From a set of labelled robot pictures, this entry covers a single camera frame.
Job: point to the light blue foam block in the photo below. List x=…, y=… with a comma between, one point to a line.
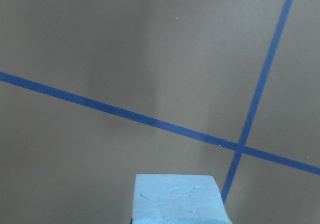
x=176, y=198

